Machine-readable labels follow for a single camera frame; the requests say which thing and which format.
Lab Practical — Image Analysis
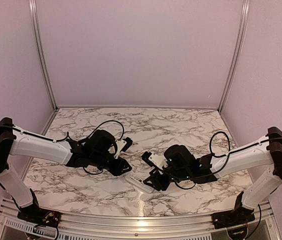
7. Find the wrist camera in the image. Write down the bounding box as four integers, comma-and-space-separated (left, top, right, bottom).
141, 151, 168, 169
114, 137, 133, 159

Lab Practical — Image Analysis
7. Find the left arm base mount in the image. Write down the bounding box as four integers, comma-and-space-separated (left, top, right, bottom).
17, 208, 61, 228

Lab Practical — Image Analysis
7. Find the front aluminium rail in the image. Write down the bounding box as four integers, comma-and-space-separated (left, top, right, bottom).
0, 197, 282, 240

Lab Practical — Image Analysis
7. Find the left aluminium frame post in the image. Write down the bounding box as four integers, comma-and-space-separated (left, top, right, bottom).
29, 0, 58, 112

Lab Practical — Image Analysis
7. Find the aluminium frame post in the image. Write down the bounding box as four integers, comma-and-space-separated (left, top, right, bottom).
29, 0, 58, 112
217, 0, 251, 115

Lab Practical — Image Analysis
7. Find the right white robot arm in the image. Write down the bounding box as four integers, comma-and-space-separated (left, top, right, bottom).
141, 126, 282, 224

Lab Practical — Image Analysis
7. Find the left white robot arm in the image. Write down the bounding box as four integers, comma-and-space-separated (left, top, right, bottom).
0, 117, 133, 223

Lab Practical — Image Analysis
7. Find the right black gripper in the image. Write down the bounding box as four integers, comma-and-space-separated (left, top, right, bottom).
143, 163, 191, 191

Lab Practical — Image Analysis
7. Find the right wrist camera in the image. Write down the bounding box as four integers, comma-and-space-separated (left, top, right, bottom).
141, 151, 168, 169

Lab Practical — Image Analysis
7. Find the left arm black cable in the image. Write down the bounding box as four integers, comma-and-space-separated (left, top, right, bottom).
0, 120, 125, 175

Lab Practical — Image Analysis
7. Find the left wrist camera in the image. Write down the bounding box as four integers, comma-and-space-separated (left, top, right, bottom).
114, 137, 133, 159

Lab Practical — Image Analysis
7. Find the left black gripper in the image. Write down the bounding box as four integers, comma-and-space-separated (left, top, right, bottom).
90, 151, 133, 177

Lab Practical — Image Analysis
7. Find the white remote control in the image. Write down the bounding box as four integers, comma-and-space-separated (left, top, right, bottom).
125, 172, 154, 194

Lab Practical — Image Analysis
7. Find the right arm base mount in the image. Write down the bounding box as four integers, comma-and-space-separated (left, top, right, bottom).
211, 209, 256, 229

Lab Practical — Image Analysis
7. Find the right aluminium frame post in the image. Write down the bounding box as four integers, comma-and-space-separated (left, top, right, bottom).
217, 0, 251, 115

